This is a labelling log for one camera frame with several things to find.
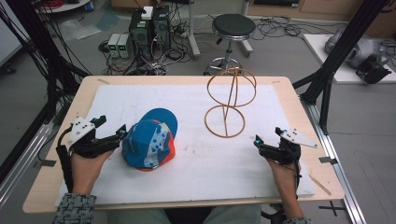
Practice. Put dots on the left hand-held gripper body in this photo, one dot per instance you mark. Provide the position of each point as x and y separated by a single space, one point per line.
81 146

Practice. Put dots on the aluminium rail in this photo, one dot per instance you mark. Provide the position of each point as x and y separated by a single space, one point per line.
21 161
336 168

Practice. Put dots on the thin wooden stick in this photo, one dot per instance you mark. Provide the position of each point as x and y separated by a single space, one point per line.
320 185

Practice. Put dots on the person's left hand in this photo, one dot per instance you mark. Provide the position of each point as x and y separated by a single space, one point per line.
85 169

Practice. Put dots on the grey robot head device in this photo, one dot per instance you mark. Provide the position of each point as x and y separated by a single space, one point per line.
364 53

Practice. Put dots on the grey desk leg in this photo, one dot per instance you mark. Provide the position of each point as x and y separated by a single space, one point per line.
193 34

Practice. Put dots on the white platform board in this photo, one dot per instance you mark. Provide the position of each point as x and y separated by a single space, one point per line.
317 49

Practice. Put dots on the black computer tower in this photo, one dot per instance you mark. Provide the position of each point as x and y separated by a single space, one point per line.
140 31
162 28

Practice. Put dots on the black round stool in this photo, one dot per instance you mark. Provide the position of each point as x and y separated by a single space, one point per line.
233 26

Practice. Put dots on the white foam mat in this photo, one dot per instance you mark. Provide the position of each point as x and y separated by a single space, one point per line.
199 168

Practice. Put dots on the wooden table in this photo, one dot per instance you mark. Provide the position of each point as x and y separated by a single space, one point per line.
320 183

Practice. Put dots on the blue and orange cap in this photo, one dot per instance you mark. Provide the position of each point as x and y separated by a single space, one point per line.
149 141

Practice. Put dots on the black frame post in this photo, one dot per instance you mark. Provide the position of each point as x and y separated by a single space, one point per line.
339 53
34 34

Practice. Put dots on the person's right hand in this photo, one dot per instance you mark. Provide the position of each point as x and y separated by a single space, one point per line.
287 175

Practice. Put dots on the grey power supply unit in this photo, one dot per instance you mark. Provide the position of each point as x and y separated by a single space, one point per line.
124 46
113 45

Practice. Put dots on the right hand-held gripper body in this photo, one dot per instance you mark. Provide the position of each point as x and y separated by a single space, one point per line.
285 154

